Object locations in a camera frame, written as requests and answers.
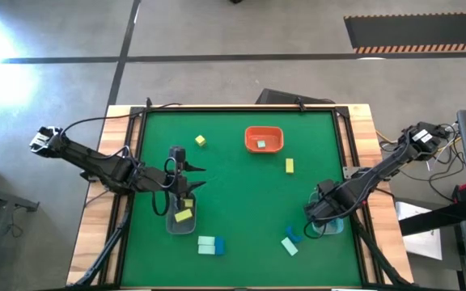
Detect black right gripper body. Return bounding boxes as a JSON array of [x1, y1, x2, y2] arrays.
[[303, 193, 339, 223]]

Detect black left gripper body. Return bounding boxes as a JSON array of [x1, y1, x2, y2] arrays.
[[167, 169, 196, 200]]

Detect blue arch block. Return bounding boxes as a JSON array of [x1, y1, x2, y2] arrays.
[[285, 226, 304, 244]]

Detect light blue plastic bin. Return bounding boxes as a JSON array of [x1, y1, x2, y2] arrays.
[[307, 190, 345, 236]]

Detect clear left tray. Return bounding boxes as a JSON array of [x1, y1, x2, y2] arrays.
[[165, 190, 197, 236]]

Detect green table mat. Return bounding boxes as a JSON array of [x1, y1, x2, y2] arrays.
[[120, 110, 363, 289]]

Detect orange plastic bin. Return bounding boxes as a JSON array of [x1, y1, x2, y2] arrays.
[[244, 125, 285, 154]]

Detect black diagonal support strut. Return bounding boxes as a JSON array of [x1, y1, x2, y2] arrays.
[[349, 213, 410, 287], [73, 193, 135, 287]]

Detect white paper sheet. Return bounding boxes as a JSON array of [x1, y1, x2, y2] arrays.
[[394, 200, 443, 261]]

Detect black cart leg bar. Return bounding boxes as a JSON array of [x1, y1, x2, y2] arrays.
[[398, 200, 466, 237]]

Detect black hazard-striped floor mat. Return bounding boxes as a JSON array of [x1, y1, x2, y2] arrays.
[[343, 11, 466, 55]]

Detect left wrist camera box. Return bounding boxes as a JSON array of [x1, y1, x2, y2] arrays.
[[168, 145, 187, 171]]

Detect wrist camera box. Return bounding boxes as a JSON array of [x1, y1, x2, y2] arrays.
[[316, 179, 337, 195], [168, 145, 187, 171]]

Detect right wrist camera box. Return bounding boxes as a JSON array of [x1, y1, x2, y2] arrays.
[[316, 179, 337, 195]]

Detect black looped gripper cable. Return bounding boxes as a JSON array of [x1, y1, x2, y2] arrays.
[[150, 157, 177, 217]]

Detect black aluminium table frame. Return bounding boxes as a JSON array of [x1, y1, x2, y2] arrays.
[[97, 103, 383, 290]]

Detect long black arm cable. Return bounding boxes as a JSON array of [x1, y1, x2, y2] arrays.
[[60, 103, 182, 135]]

